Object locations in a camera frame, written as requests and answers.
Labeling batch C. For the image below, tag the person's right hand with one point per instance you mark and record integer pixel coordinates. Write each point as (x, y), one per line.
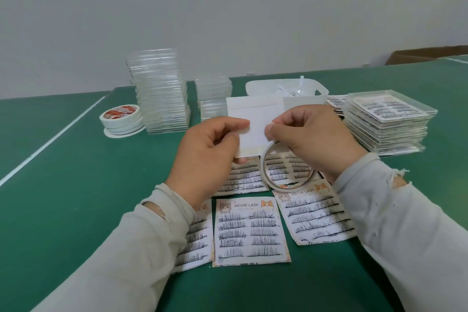
(321, 136)

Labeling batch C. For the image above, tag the person's left hand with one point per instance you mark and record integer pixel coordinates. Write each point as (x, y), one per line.
(203, 154)

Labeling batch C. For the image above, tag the person's right thumb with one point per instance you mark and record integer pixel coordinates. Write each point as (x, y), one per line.
(278, 133)

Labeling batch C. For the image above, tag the person's left thumb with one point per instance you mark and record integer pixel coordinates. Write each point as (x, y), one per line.
(234, 126)

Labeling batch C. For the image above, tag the white card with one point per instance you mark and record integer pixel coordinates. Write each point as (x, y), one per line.
(256, 118)

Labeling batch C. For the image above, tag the thin double-sided tape roll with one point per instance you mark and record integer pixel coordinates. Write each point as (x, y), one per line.
(268, 176)

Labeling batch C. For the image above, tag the person's left forearm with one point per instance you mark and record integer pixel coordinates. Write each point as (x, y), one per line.
(128, 249)

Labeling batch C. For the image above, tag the person's right forearm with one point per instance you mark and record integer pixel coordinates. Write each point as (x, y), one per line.
(406, 235)

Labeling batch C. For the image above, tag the short stack of clear cases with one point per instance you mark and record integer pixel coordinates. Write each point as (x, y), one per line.
(214, 98)

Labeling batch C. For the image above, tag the eyelash card with cat print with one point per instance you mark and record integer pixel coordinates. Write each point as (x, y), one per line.
(250, 231)
(292, 167)
(197, 242)
(248, 176)
(318, 216)

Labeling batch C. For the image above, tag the white paper sheet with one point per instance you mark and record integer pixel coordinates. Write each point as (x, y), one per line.
(303, 102)

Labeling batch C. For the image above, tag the clear tape spool with strips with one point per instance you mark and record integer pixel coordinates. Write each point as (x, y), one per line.
(292, 90)

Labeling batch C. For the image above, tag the white plastic tray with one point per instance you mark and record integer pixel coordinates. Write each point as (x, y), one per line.
(263, 88)

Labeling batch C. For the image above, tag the pile of loose eyelash cards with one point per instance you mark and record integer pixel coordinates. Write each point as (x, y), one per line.
(336, 104)

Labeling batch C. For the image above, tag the tall stack of clear cases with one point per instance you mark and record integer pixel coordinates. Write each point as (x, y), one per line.
(161, 96)

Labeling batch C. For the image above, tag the plain white tape roll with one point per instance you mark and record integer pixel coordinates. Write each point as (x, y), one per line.
(128, 130)
(126, 123)

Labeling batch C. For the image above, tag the stack of filled eyelash cases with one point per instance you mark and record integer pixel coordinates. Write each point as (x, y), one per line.
(387, 121)

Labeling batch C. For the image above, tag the white tape roll red label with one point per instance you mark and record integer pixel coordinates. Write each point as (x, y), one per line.
(120, 113)

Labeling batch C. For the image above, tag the brown cardboard box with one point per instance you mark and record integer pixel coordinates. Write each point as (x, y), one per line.
(424, 55)

